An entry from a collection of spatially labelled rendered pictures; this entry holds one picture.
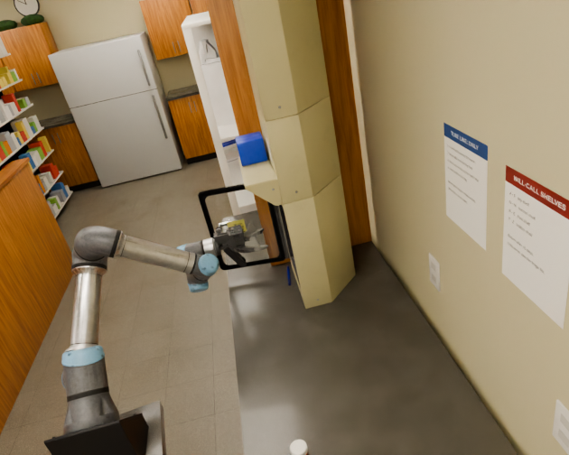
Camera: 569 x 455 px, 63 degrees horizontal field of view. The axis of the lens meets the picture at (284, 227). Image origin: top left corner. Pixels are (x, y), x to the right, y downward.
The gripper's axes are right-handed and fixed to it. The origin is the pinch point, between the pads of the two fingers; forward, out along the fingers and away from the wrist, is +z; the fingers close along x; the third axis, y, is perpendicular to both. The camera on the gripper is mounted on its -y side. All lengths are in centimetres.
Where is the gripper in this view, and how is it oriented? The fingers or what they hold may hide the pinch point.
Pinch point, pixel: (266, 238)
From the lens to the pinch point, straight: 184.4
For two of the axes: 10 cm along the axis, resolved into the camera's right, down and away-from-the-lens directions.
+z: 9.7, -2.4, 0.5
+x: -1.6, -4.5, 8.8
